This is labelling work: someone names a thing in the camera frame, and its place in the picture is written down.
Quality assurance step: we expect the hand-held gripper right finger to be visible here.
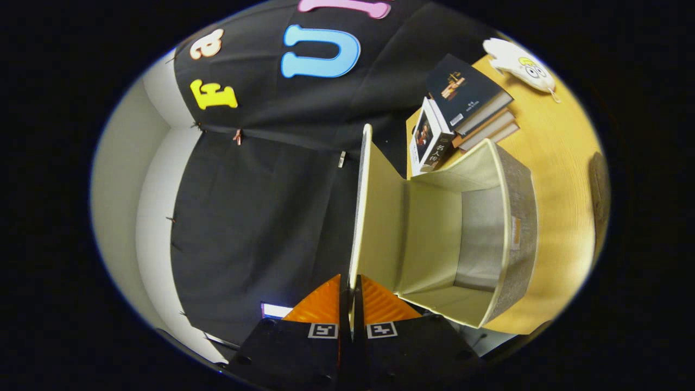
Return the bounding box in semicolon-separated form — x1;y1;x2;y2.
352;274;484;391

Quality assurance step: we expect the grey fabric storage box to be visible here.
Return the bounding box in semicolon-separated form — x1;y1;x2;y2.
347;124;539;331

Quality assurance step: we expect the brown spined book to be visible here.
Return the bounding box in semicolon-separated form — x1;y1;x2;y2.
453;109;516;148
459;122;520;154

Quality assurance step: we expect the bright lit screen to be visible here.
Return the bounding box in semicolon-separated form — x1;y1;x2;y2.
261;302;294;319

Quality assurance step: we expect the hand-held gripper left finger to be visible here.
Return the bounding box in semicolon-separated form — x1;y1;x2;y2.
225;274;349;391

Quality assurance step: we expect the white book with portrait cover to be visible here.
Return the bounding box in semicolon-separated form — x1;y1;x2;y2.
408;98;462;177

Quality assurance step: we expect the white plush toy with eyes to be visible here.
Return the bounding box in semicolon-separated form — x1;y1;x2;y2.
482;37;560;104

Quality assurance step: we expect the brown fuzzy shoe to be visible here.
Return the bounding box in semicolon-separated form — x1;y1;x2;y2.
589;152;611;261

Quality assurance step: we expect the black backdrop cloth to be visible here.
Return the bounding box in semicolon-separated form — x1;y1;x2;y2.
171;0;489;348

